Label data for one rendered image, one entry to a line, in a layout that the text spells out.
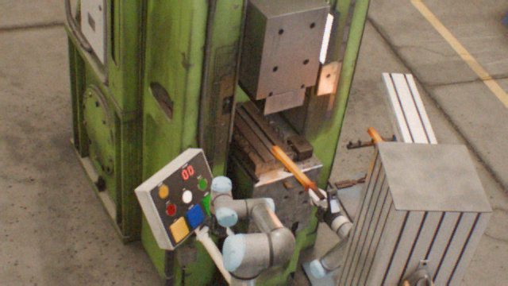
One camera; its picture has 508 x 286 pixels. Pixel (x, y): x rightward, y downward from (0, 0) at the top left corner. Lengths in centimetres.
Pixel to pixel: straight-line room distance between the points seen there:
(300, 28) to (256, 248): 101
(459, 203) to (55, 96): 391
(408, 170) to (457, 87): 417
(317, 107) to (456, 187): 178
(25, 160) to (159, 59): 170
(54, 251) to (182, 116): 144
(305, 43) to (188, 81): 51
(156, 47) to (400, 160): 174
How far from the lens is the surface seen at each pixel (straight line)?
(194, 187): 304
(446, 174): 189
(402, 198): 178
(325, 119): 364
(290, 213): 364
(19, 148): 493
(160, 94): 346
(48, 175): 471
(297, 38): 301
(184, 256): 371
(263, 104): 314
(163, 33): 332
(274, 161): 340
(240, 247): 235
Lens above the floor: 321
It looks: 40 degrees down
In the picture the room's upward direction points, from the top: 8 degrees clockwise
